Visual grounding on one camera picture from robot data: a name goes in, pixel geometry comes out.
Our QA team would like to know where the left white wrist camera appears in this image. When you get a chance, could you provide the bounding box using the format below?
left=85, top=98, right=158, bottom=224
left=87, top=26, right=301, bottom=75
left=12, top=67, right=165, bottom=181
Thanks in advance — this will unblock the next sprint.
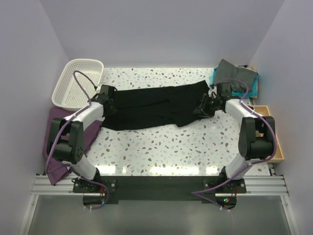
left=95, top=84, right=102, bottom=94

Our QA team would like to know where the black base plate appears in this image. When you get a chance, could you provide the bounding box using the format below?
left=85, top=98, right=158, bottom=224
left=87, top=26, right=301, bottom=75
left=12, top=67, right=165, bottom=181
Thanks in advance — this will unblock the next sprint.
left=72, top=176, right=247, bottom=209

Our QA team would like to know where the teal folded t shirt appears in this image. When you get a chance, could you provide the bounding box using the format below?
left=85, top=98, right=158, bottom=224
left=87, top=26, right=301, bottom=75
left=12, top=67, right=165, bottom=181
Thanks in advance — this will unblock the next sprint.
left=209, top=67, right=259, bottom=98

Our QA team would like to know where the wooden compartment tray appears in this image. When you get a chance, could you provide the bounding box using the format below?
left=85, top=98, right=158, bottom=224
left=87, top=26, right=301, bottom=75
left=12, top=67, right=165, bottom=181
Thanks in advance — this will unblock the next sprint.
left=250, top=105, right=285, bottom=164

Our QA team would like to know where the black t shirt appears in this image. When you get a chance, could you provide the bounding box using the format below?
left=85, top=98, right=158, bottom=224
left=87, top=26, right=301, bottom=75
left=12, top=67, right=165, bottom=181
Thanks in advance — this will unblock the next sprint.
left=102, top=81, right=209, bottom=131

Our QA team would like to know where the white plastic basket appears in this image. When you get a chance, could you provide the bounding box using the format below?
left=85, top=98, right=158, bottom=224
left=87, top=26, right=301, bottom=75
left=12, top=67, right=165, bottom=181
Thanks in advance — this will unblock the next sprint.
left=51, top=59, right=104, bottom=112

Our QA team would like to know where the aluminium rail frame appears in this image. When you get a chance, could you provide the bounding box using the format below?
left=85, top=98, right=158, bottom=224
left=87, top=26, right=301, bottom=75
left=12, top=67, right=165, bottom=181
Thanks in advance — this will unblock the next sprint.
left=20, top=164, right=300, bottom=235

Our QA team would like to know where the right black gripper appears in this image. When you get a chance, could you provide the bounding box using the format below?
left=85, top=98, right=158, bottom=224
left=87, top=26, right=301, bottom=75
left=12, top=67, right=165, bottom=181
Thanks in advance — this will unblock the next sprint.
left=193, top=93, right=221, bottom=118

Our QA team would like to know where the purple cloth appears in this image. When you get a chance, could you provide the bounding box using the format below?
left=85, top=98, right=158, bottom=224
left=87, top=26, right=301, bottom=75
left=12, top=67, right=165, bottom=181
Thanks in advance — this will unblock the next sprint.
left=43, top=107, right=102, bottom=185

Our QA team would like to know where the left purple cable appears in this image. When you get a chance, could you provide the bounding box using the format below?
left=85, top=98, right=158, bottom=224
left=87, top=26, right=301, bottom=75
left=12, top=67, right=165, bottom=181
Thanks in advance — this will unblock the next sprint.
left=45, top=70, right=112, bottom=210

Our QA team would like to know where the grey folded t shirt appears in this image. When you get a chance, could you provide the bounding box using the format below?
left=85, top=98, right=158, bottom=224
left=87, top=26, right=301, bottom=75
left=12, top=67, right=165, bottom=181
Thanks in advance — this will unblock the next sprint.
left=213, top=59, right=258, bottom=92

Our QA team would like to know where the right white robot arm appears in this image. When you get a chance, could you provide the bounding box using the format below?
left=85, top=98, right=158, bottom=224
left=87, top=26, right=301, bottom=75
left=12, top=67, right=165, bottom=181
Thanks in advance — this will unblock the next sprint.
left=194, top=79, right=278, bottom=192

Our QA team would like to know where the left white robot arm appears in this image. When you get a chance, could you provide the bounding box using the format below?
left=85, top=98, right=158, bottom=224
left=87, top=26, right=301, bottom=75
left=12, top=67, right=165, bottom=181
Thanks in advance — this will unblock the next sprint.
left=45, top=85, right=117, bottom=192

